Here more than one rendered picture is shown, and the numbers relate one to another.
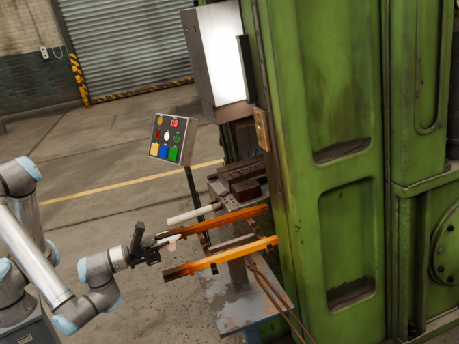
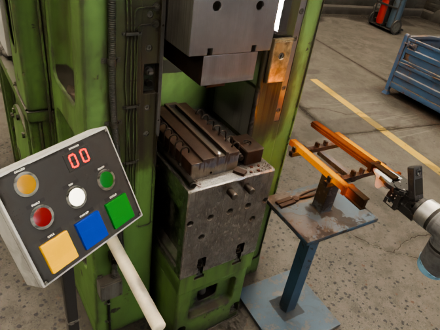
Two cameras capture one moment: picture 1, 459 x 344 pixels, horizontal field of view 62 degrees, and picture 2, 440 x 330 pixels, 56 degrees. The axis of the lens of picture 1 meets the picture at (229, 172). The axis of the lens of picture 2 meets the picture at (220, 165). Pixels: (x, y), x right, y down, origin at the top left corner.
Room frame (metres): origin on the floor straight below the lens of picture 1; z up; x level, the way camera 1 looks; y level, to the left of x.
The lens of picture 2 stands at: (2.19, 1.18, 1.77)
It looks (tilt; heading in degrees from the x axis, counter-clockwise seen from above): 34 degrees down; 248
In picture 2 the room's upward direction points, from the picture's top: 9 degrees clockwise
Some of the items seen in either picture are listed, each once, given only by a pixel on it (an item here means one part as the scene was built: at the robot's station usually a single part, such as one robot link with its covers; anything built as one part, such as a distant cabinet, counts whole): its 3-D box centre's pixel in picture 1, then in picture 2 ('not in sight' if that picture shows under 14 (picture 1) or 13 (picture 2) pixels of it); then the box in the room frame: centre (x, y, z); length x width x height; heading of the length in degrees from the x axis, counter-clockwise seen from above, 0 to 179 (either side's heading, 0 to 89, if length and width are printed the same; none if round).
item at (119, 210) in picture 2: (173, 154); (118, 210); (2.11, 0.30, 1.01); 0.07 x 0.05 x 0.07; 40
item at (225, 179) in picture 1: (259, 166); (187, 136); (1.80, -0.16, 0.96); 0.42 x 0.20 x 0.09; 105
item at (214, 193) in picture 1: (272, 213); (192, 185); (1.75, -0.18, 0.69); 0.56 x 0.38 x 0.45; 105
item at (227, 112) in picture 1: (248, 99); (196, 46); (1.80, -0.16, 1.32); 0.42 x 0.20 x 0.10; 105
